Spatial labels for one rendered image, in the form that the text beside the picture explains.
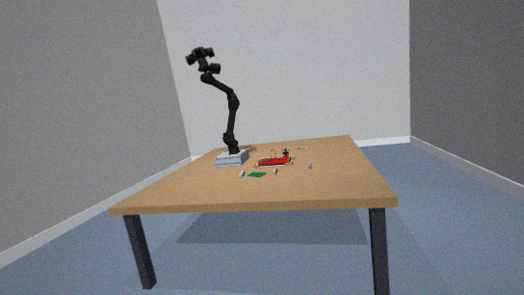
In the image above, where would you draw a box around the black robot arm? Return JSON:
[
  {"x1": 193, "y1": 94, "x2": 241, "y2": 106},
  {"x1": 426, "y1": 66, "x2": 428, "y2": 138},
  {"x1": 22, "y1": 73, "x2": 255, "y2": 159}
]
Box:
[{"x1": 193, "y1": 47, "x2": 240, "y2": 155}]

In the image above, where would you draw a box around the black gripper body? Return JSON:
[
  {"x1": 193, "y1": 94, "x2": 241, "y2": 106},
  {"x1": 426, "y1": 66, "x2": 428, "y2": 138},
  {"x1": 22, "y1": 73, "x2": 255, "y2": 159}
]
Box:
[{"x1": 185, "y1": 47, "x2": 215, "y2": 66}]

